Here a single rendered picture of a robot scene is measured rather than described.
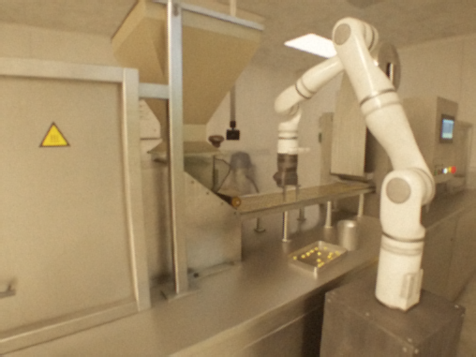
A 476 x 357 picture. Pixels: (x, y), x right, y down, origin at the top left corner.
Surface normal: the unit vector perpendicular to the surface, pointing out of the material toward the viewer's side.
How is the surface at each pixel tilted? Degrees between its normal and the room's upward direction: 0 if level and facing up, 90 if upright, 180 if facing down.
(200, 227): 90
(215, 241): 90
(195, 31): 114
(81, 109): 90
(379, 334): 90
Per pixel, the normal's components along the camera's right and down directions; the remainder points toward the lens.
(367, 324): -0.88, 0.07
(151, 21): 0.53, 0.51
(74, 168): 0.58, 0.12
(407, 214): -0.72, 0.15
